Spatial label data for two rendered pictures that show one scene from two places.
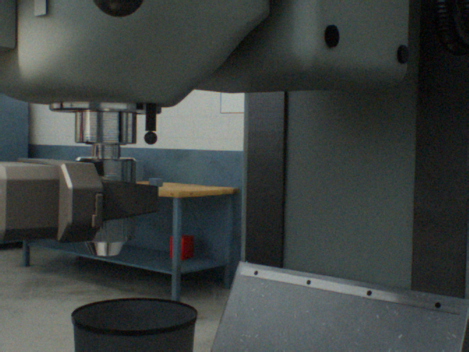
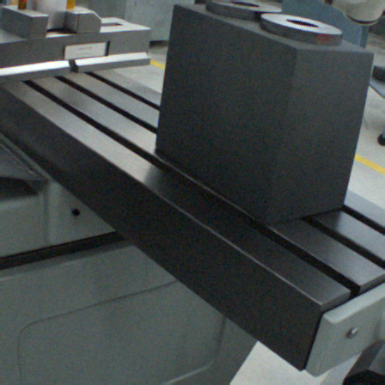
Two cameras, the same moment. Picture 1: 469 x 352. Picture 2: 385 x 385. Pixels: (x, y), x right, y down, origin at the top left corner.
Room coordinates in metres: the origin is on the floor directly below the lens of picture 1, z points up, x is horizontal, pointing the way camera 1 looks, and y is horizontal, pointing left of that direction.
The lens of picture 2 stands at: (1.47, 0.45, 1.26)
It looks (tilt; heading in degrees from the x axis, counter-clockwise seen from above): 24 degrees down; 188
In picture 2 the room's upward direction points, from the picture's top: 8 degrees clockwise
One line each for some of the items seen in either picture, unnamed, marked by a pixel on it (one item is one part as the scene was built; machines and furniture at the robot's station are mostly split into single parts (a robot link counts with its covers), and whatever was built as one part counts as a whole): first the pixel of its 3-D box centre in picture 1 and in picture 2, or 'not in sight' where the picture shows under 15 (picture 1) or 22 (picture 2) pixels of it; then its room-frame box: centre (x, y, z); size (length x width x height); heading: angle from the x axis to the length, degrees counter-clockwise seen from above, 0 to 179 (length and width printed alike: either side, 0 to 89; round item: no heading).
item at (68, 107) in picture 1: (106, 107); not in sight; (0.52, 0.10, 1.31); 0.09 x 0.09 x 0.01
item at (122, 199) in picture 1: (123, 200); not in sight; (0.49, 0.08, 1.24); 0.06 x 0.02 x 0.03; 127
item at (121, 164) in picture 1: (105, 164); not in sight; (0.52, 0.10, 1.26); 0.05 x 0.05 x 0.01
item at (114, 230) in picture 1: (105, 205); not in sight; (0.52, 0.10, 1.23); 0.05 x 0.05 x 0.06
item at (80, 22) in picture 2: not in sight; (70, 16); (0.38, 0.02, 1.05); 0.12 x 0.06 x 0.04; 53
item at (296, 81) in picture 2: not in sight; (259, 95); (0.75, 0.40, 1.06); 0.22 x 0.12 x 0.20; 45
